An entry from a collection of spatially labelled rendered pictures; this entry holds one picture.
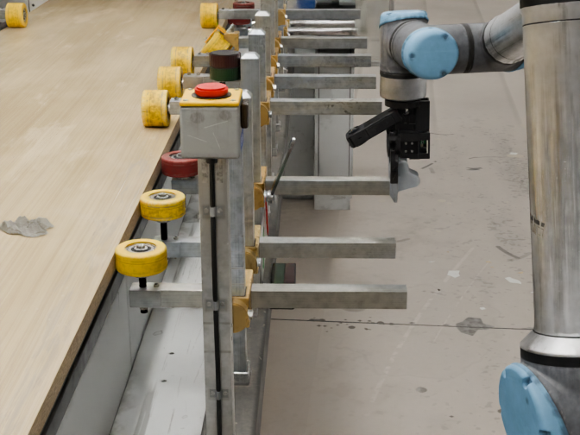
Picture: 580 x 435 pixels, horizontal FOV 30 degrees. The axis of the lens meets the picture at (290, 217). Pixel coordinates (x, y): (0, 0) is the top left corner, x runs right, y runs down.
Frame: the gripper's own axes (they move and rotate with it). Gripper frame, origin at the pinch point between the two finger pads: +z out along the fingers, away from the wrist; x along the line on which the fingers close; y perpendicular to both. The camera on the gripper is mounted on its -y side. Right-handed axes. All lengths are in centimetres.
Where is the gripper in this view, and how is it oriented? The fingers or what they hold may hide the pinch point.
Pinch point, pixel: (391, 196)
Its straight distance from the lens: 217.9
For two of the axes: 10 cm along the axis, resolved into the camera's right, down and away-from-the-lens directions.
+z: 0.3, 9.4, 3.3
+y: 10.0, -0.1, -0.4
